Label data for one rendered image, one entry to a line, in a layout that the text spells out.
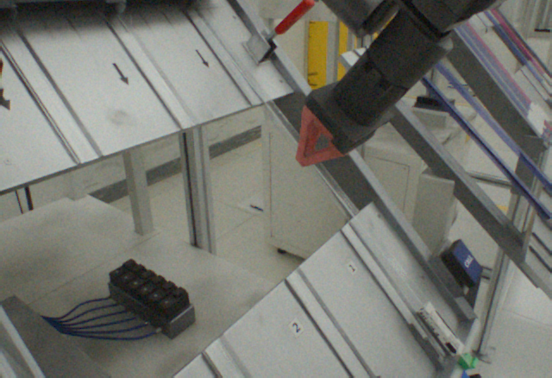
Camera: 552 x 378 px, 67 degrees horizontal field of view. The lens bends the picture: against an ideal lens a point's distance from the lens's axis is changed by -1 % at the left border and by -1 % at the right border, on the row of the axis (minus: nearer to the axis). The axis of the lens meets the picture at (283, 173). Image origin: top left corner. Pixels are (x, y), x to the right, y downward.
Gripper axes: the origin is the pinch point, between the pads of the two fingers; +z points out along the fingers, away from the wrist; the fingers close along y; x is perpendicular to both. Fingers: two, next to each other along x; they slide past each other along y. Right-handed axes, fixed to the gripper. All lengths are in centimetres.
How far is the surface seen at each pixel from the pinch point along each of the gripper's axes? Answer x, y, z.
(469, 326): 28.2, -5.9, 2.5
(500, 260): 48, -81, 33
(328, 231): 11, -85, 82
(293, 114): -6.9, -8.0, 3.2
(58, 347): -2.8, 22.5, 36.2
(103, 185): -85, -72, 174
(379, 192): 8.7, -8.3, 1.1
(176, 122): -9.8, 12.2, 0.5
